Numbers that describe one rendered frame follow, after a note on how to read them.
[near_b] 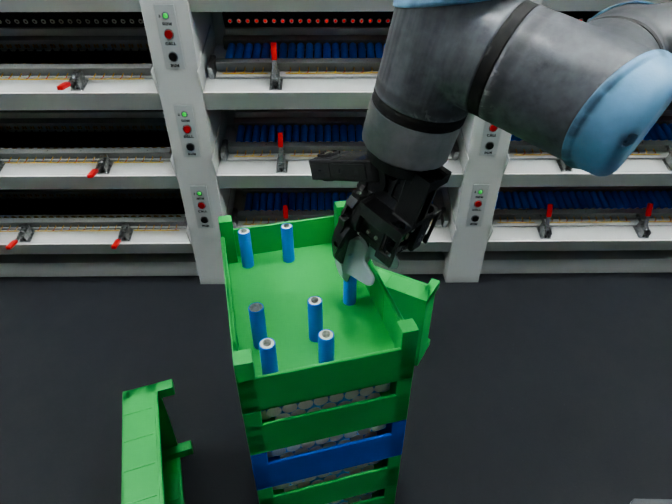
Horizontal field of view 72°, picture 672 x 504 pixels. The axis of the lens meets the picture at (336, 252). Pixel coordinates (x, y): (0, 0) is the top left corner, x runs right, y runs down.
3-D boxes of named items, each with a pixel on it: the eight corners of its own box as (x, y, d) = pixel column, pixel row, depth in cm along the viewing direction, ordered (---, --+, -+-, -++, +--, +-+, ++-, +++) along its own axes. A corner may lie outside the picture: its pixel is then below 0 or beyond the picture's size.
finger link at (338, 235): (333, 268, 56) (351, 212, 50) (324, 260, 57) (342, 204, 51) (359, 254, 59) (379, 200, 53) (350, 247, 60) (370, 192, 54)
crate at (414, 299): (417, 366, 108) (429, 344, 113) (426, 301, 96) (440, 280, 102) (309, 320, 120) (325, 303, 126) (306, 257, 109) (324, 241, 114)
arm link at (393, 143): (351, 95, 43) (415, 75, 49) (341, 140, 46) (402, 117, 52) (425, 144, 39) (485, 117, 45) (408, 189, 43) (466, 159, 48)
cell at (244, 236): (254, 267, 72) (250, 232, 68) (243, 269, 72) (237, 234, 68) (253, 260, 73) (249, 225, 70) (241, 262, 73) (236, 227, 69)
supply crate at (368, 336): (413, 378, 55) (420, 329, 50) (241, 415, 51) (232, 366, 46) (345, 241, 79) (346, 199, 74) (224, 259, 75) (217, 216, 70)
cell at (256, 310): (248, 313, 54) (254, 352, 58) (264, 311, 54) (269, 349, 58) (247, 303, 55) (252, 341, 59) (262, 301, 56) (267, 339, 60)
